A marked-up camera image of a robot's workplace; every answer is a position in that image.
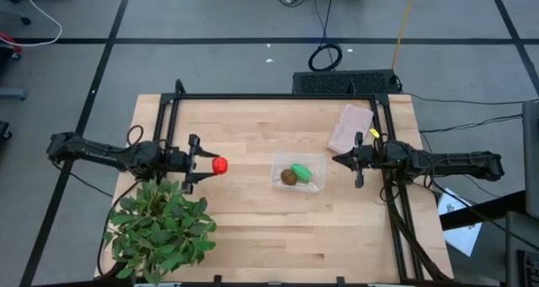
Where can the black perforated computer case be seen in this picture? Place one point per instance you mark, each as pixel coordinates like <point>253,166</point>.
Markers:
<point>345,83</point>

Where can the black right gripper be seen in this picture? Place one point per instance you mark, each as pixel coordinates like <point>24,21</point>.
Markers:
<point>370,158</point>

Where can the red toy tomato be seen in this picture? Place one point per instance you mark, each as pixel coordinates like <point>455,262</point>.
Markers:
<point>220,165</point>

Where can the green ribbed toy vegetable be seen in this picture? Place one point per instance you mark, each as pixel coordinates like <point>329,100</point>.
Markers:
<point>303,172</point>

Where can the clear plastic container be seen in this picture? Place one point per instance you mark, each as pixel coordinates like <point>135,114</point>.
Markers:
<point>318,161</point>

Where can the red floor object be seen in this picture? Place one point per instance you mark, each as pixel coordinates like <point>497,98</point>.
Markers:
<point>10,40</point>

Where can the black aluminium table frame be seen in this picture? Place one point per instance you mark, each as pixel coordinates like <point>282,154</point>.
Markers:
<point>273,96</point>

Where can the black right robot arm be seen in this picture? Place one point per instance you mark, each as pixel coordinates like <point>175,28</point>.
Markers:
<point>455,163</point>

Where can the black desk bar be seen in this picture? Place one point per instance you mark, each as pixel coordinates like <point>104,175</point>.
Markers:
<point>484,213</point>

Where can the white paper sheet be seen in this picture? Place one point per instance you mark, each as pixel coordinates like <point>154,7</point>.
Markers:
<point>461,236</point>

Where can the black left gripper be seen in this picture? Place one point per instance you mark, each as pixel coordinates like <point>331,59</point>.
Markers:
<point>177,161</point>

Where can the brown kiwi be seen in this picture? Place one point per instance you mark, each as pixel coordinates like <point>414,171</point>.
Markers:
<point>288,177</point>

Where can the folded beige cloth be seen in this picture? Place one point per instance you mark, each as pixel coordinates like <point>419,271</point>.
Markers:
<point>349,127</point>

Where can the grey monitor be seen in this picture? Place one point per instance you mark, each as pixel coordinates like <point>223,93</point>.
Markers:
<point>531,152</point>

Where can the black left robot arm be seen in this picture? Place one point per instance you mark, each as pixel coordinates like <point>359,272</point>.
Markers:
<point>92,148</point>

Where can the black keyboard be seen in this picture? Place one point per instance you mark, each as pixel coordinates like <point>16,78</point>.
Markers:
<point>530,268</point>

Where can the green leafy plant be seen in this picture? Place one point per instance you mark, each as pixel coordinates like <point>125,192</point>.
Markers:
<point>160,232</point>

